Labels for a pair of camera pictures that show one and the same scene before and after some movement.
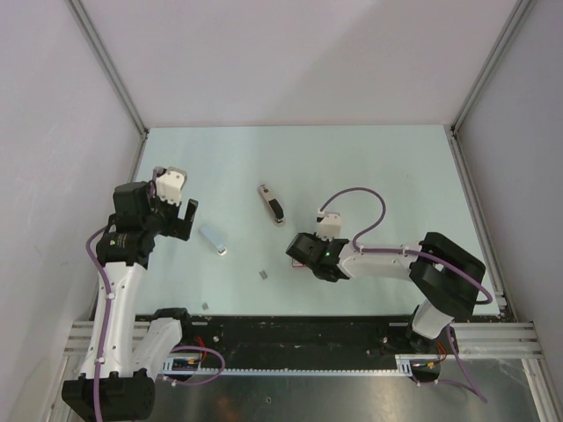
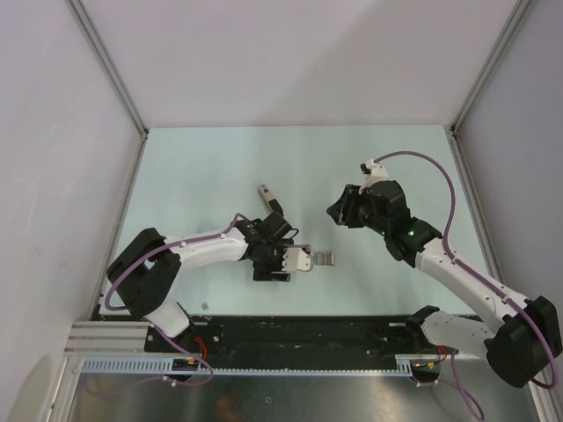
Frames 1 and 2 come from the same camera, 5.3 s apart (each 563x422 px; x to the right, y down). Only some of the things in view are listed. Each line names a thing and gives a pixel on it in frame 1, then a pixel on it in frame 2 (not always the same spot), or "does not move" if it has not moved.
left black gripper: [179, 227] -> [262, 272]
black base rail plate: [295, 338] does not move
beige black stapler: [274, 205] does not move
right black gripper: [317, 238] -> [343, 210]
